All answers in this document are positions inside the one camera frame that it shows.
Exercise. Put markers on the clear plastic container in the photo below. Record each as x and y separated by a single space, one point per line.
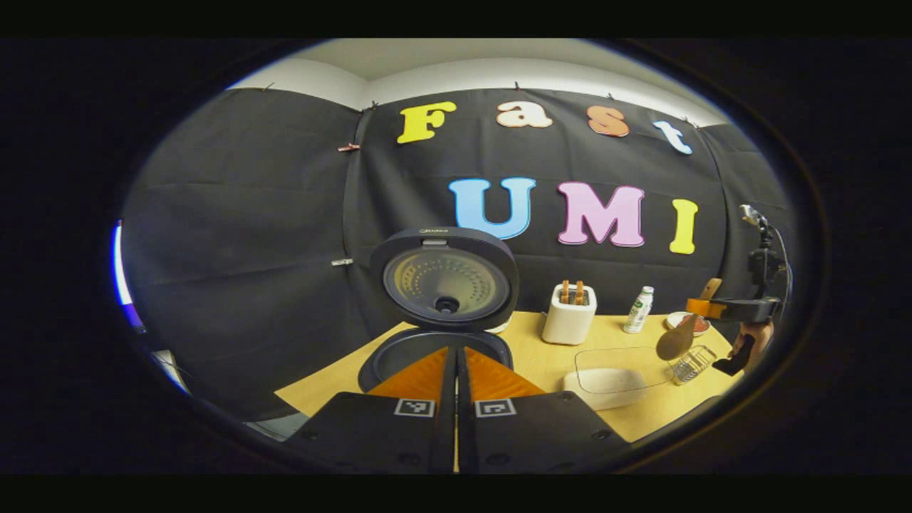
620 356

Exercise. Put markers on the black backdrop cloth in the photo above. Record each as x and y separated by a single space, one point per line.
249 214

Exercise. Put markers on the toasted bread slice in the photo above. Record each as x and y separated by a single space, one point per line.
579 291
564 291

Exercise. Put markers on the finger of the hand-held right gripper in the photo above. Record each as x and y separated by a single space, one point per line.
705 308

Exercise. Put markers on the white milk bottle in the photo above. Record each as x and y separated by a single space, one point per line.
638 313

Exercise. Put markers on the white round plate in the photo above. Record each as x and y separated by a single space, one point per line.
702 329

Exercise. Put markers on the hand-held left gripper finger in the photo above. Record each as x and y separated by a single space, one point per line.
447 427
464 427

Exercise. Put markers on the dark blue rice cooker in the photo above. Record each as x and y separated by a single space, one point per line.
445 285

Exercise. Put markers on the wooden spoon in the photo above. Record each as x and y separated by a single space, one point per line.
675 342

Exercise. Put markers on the white toaster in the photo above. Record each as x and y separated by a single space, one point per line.
568 324

